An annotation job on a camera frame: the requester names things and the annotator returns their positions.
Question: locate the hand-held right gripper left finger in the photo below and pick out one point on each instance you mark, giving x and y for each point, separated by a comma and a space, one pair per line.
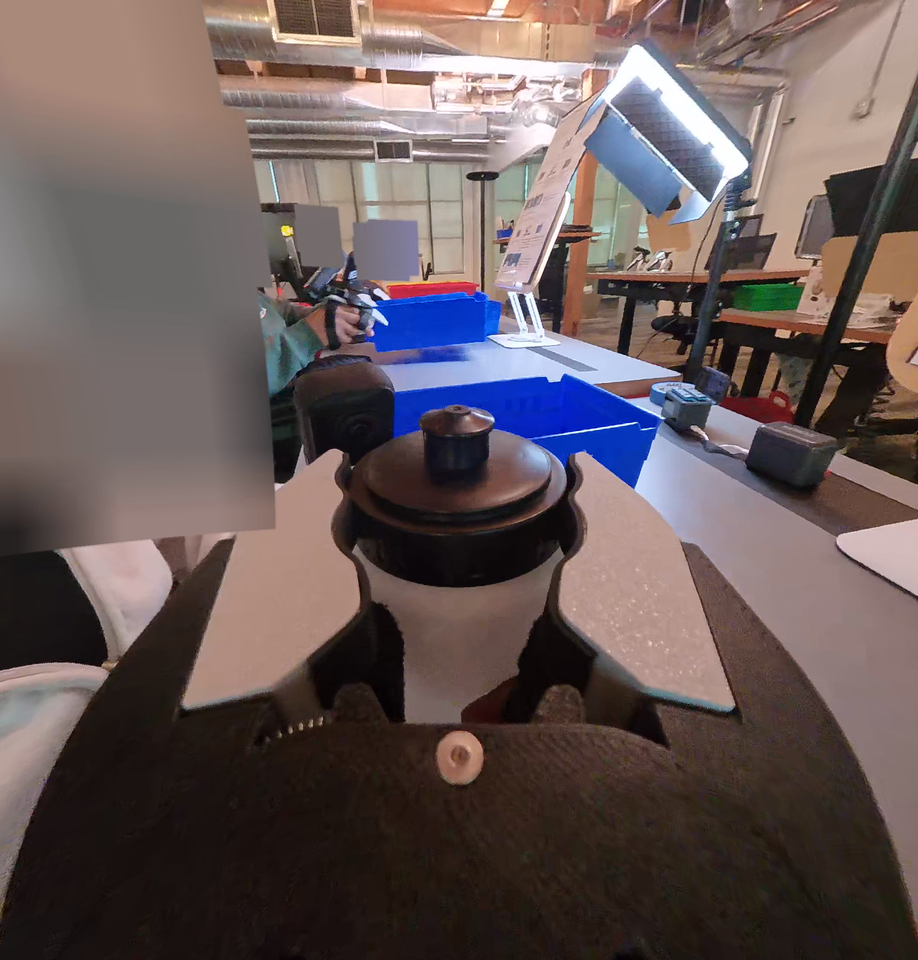
279, 592

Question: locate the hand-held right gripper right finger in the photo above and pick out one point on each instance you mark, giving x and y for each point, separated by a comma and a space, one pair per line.
639, 600

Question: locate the black bottle lid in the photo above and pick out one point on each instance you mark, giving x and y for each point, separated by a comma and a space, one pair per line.
459, 517

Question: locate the white plastic bottle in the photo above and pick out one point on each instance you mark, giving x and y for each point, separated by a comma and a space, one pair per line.
459, 637

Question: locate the blue plastic bin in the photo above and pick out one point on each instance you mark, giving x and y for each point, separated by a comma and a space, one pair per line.
579, 420
429, 322

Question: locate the person's left forearm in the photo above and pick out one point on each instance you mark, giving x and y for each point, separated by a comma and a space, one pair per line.
128, 592

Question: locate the person's right hand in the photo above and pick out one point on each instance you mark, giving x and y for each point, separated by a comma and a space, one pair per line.
489, 705

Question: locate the red plastic bin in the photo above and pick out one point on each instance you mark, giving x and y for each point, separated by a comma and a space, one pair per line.
429, 289

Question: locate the small grey charger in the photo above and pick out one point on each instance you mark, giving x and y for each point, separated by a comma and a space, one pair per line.
688, 412

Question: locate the blue tape roll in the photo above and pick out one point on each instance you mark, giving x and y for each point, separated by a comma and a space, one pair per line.
658, 394

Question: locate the grey power adapter box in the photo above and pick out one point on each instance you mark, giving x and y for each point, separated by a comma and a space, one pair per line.
793, 454

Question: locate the red crate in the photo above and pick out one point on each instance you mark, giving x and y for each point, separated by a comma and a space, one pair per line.
759, 409

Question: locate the small blue box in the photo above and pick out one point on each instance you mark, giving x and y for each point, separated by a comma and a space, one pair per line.
715, 384

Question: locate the wooden instruction board stand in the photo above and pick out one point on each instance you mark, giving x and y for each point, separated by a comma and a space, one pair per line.
901, 555
537, 225

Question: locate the black office chair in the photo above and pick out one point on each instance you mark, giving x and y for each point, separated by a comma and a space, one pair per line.
676, 324

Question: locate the long wooden table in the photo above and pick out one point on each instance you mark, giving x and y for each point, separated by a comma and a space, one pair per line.
654, 276

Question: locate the green plastic bin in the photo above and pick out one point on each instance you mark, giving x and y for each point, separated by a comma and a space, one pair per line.
766, 298

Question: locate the grey tablet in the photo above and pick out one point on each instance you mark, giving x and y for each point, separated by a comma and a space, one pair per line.
813, 229

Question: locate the cardboard sheet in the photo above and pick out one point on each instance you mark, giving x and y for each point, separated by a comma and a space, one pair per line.
901, 262

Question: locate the studio light panel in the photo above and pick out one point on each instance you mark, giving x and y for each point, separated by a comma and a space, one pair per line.
669, 135

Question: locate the black monitor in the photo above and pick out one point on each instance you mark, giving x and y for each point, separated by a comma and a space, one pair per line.
879, 195

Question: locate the wooden post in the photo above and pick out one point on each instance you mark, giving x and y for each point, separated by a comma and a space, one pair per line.
575, 285

